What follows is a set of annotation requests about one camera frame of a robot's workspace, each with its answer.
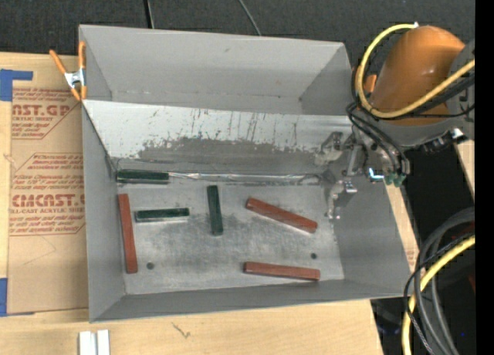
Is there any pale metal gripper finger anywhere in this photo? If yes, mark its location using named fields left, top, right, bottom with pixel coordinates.
left=327, top=178, right=359, bottom=221
left=314, top=131, right=345, bottom=166

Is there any red-brown flat block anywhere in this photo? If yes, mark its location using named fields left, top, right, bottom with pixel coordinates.
left=242, top=261, right=322, bottom=282
left=245, top=197, right=319, bottom=235
left=117, top=193, right=139, bottom=275

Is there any grey metal bin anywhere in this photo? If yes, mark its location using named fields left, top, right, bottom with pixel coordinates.
left=78, top=24, right=413, bottom=323

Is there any dark green flat block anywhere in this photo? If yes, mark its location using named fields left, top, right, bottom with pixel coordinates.
left=116, top=169, right=171, bottom=185
left=206, top=184, right=225, bottom=237
left=134, top=207, right=191, bottom=224

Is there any brown cardboard board red print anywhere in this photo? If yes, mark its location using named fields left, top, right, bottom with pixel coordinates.
left=0, top=51, right=90, bottom=316

